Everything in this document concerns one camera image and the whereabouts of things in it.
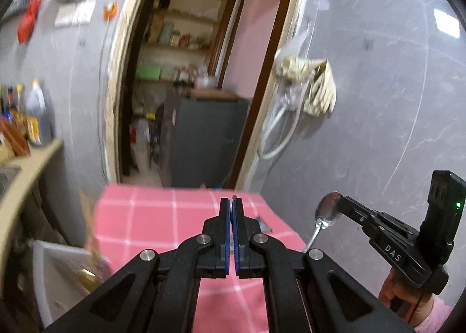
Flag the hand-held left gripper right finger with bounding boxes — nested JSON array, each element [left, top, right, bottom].
[[232, 198, 416, 333]]

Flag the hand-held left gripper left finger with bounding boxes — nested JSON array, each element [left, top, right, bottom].
[[44, 198, 232, 333]]

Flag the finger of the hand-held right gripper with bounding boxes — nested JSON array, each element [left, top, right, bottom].
[[340, 195, 386, 232]]

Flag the large steel spoon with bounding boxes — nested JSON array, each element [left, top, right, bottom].
[[304, 191, 345, 251]]

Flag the brown wooden chopstick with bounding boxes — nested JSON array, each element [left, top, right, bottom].
[[85, 235, 110, 272]]

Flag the gold spoon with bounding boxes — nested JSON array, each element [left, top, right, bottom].
[[75, 269, 100, 288]]

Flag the white perforated utensil holder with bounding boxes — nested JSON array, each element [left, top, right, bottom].
[[33, 240, 113, 328]]

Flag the person's right forearm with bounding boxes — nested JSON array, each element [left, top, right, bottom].
[[411, 295, 456, 333]]

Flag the person's right hand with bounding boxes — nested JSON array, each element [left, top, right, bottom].
[[378, 268, 425, 319]]

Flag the metal peeler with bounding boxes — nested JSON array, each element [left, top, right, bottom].
[[257, 216, 275, 235]]

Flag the pink checked tablecloth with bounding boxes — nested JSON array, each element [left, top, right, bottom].
[[93, 185, 308, 333]]

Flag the grey cabinet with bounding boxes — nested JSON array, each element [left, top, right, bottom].
[[160, 94, 252, 188]]

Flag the cream rubber gloves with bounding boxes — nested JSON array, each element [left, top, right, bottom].
[[304, 58, 337, 117]]

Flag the white plastic bag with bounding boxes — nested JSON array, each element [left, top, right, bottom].
[[129, 118, 151, 173]]

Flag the small steel pot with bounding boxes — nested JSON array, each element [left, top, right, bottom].
[[193, 74, 219, 89]]

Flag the clear hanging plastic bag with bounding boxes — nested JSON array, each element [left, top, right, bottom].
[[277, 20, 314, 108]]

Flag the green box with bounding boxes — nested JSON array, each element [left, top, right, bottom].
[[135, 65, 161, 81]]

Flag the beige kitchen counter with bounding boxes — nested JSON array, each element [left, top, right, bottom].
[[0, 138, 64, 283]]

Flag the pale green jar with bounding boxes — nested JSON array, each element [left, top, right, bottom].
[[160, 23, 175, 45]]

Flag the wooden shelf unit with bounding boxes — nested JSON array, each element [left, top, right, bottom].
[[138, 0, 237, 86]]

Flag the stainless steel sink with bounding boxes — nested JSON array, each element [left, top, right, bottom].
[[0, 165, 22, 195]]

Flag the brown squeeze sauce bottle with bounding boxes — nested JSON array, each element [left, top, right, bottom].
[[0, 116, 31, 157]]

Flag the yellow capped sauce bottle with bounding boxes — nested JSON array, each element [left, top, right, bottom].
[[15, 84, 26, 115]]

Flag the dark soy sauce bottle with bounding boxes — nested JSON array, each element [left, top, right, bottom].
[[3, 85, 15, 115]]

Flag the red hanging bag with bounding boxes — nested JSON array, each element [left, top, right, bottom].
[[17, 0, 42, 44]]

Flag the worn door frame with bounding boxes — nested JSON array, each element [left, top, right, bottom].
[[100, 0, 314, 191]]

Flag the white power cable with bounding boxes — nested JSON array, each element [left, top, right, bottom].
[[96, 20, 113, 181]]

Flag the white wall socket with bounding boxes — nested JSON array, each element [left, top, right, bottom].
[[54, 0, 96, 27]]

